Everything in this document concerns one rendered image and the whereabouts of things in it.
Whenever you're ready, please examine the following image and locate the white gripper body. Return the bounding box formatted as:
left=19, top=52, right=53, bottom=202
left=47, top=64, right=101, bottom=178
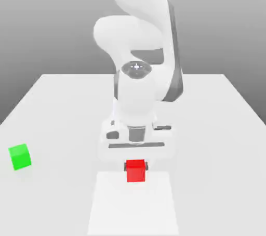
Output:
left=98, top=140, right=174, bottom=163

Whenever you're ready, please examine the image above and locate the small red cube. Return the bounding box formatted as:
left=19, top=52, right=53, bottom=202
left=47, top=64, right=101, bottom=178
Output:
left=126, top=159, right=146, bottom=183

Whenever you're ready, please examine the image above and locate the small green cube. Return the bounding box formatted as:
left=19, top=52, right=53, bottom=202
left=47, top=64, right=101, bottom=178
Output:
left=8, top=143, right=32, bottom=172

